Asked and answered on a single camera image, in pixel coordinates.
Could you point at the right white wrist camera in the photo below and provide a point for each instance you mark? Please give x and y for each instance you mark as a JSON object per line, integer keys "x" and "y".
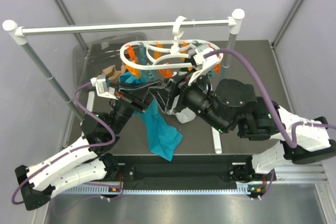
{"x": 202, "y": 63}

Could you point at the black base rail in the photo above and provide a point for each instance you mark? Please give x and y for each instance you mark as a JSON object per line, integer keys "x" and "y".
{"x": 183, "y": 172}

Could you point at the clear plastic bin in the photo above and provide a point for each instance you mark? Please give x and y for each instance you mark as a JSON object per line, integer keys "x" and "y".
{"x": 100, "y": 54}

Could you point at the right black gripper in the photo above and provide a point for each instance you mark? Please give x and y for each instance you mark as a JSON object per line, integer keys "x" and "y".
{"x": 165, "y": 96}

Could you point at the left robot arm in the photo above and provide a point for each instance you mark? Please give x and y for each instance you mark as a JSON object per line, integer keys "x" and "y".
{"x": 88, "y": 158}

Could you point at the striped beige sock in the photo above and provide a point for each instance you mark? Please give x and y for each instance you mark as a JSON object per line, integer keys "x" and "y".
{"x": 113, "y": 72}

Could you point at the white and green shirt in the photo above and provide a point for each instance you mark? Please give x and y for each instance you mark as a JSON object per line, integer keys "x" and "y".
{"x": 185, "y": 116}

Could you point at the white clothes drying rack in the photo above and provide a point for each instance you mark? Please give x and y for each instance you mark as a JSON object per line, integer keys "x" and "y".
{"x": 19, "y": 34}

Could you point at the white oval clip hanger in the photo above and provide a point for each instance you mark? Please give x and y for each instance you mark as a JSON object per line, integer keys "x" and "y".
{"x": 167, "y": 54}

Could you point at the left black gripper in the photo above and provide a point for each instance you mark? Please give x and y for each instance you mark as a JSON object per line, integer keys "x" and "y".
{"x": 138, "y": 95}

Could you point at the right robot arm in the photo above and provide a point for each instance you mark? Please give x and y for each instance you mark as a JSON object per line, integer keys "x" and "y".
{"x": 233, "y": 105}

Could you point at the blue cloth garment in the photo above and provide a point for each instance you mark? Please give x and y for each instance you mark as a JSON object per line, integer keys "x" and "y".
{"x": 162, "y": 138}

